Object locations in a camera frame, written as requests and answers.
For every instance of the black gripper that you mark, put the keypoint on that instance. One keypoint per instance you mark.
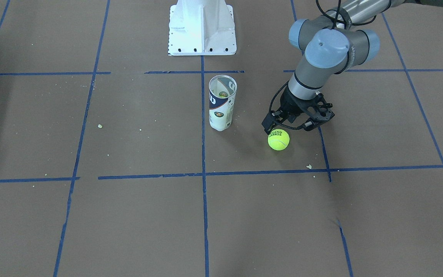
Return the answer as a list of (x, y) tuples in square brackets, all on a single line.
[(291, 104)]

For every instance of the yellow-green tennis ball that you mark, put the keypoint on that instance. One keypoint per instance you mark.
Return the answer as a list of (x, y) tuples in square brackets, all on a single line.
[(278, 139)]

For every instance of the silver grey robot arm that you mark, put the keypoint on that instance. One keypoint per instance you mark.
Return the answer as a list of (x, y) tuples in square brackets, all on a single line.
[(329, 47)]

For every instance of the clear tennis ball can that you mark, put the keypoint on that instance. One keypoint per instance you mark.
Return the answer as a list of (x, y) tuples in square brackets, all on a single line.
[(222, 92)]

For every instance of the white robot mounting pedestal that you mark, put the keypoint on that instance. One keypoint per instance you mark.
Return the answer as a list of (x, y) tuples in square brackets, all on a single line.
[(201, 27)]

